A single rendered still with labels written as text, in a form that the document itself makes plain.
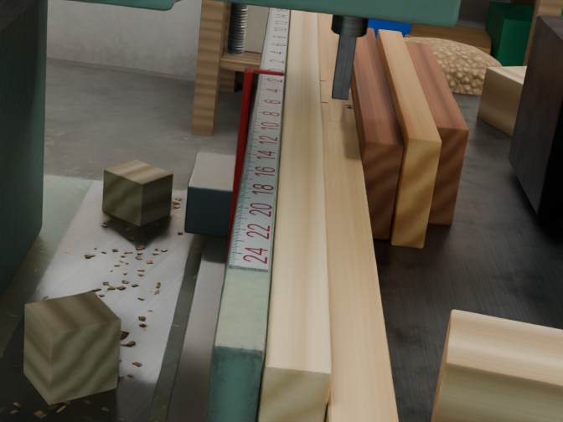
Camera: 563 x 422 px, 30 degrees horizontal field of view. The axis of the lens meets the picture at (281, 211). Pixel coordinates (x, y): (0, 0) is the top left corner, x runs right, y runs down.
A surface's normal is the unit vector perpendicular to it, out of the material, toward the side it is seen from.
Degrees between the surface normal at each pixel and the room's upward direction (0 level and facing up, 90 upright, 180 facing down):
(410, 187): 90
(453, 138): 90
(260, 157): 0
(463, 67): 35
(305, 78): 0
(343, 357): 0
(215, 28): 90
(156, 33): 90
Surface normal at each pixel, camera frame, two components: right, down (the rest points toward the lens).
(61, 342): 0.57, 0.37
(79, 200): 0.11, -0.92
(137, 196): -0.57, 0.26
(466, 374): -0.20, 0.36
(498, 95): -0.89, 0.08
